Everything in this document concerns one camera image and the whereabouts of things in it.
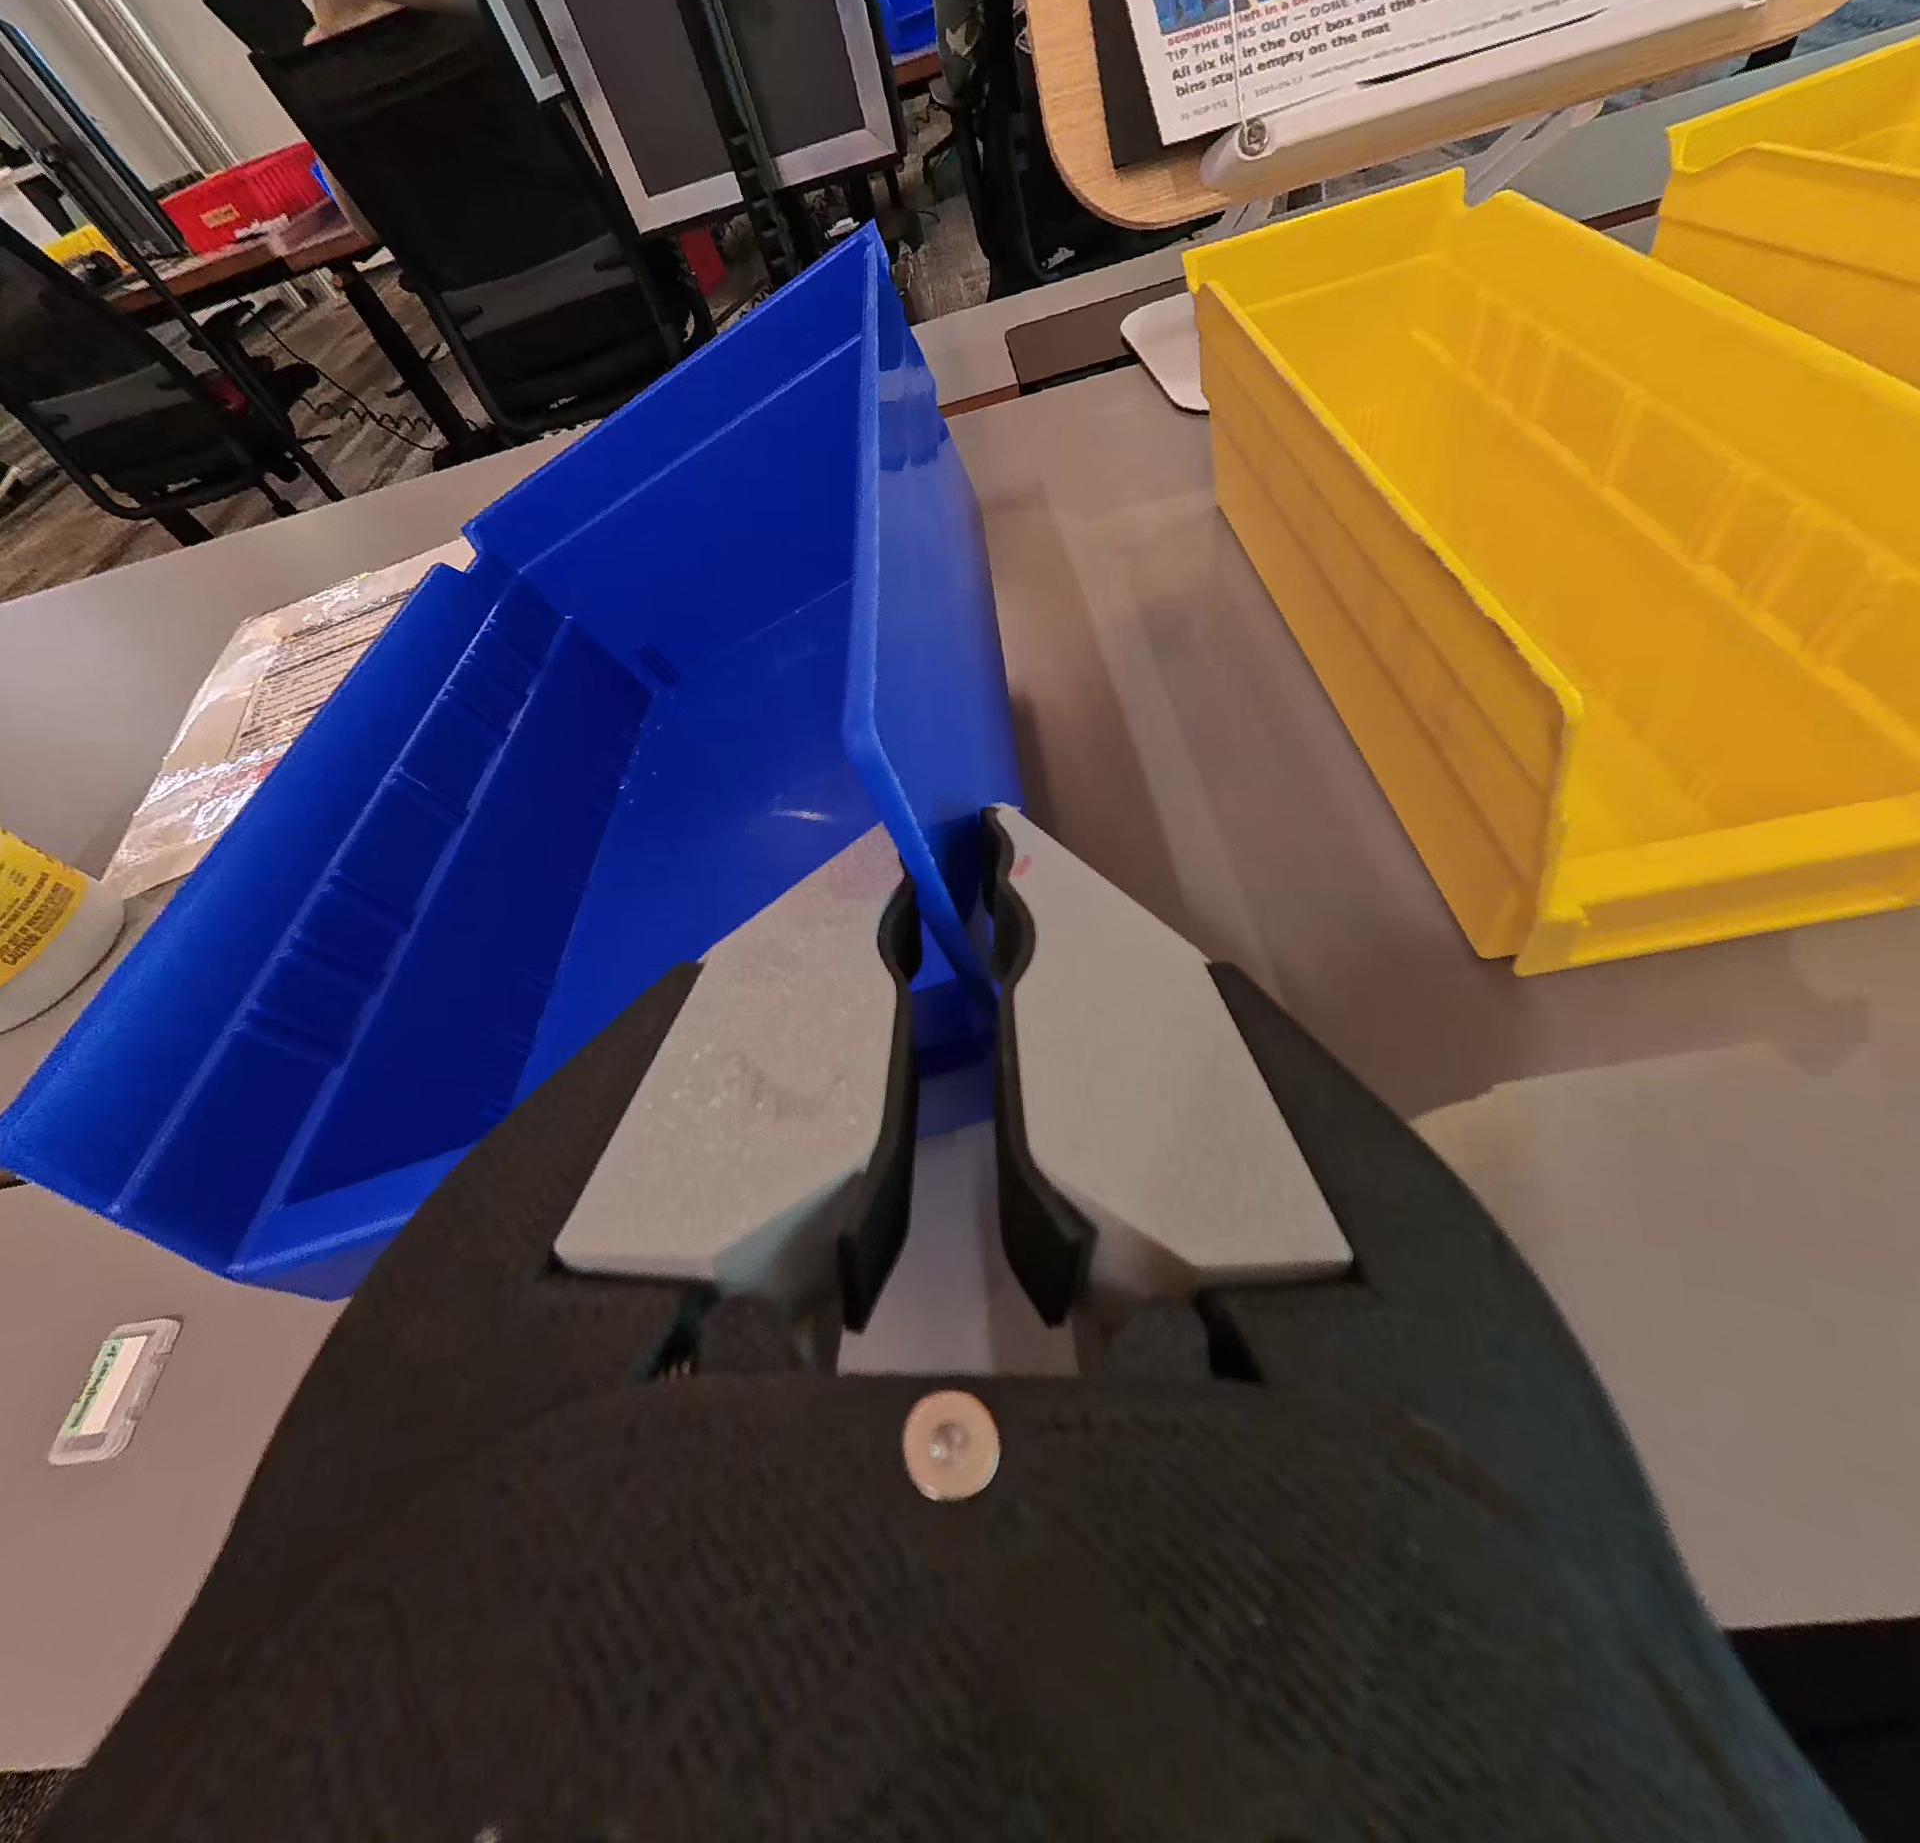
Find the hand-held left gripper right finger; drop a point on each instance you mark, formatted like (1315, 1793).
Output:
(1171, 1109)

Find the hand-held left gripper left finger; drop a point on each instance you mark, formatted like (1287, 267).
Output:
(734, 1109)

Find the blue plastic bin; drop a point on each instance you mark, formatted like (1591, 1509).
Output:
(674, 645)

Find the clear plastic bag with paper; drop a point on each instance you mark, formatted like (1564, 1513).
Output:
(255, 719)

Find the small clear case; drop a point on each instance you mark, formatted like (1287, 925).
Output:
(112, 1395)

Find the white container yellow label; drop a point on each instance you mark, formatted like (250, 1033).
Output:
(39, 915)

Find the white document stand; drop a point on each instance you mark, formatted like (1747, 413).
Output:
(1171, 351)

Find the black office chair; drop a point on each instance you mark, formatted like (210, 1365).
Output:
(495, 269)
(134, 373)

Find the brown wooden desk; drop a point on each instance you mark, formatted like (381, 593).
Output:
(284, 247)

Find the black panel stand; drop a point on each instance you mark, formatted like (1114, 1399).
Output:
(734, 103)

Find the red plastic crate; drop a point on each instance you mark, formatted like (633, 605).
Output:
(241, 201)

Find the instruction sheet on stand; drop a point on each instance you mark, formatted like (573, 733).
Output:
(1064, 73)

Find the black clipboard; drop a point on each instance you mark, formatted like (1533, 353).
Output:
(1129, 59)

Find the silver framed black panel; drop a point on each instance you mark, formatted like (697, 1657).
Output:
(600, 59)

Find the small blue crate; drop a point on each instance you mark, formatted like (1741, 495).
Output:
(904, 7)

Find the printed instruction sheet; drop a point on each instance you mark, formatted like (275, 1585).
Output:
(1424, 13)

